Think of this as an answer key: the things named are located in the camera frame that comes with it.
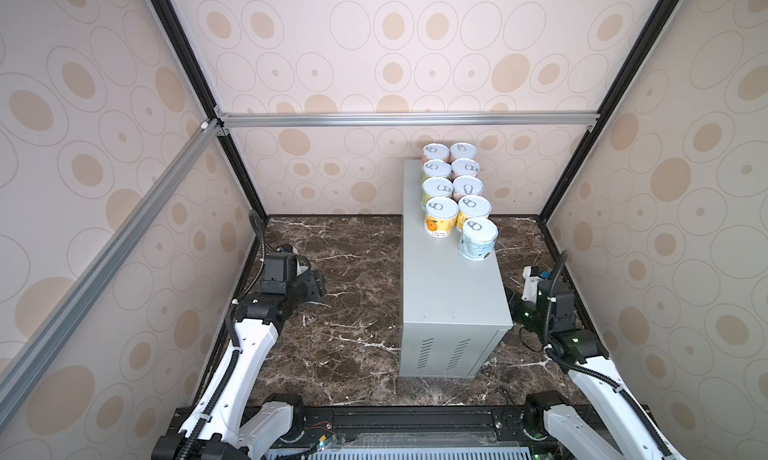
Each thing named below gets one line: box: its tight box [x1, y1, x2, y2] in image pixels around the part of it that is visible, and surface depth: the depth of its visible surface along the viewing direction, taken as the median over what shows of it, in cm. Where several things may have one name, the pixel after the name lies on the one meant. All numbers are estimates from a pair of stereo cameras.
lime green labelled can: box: [422, 177, 454, 204], surface depth 73 cm
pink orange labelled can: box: [422, 143, 451, 165], surface depth 83 cm
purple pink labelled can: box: [452, 175, 484, 201], surface depth 73 cm
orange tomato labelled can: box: [450, 142, 477, 161], surface depth 83 cm
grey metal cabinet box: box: [399, 159, 513, 378], surface depth 63 cm
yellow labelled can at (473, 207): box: [456, 195, 493, 227], surface depth 69 cm
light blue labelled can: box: [459, 218, 499, 261], surface depth 64 cm
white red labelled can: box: [451, 158, 481, 181], surface depth 78 cm
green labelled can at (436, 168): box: [423, 159, 452, 182], surface depth 78 cm
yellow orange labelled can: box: [424, 196, 459, 238], surface depth 69 cm
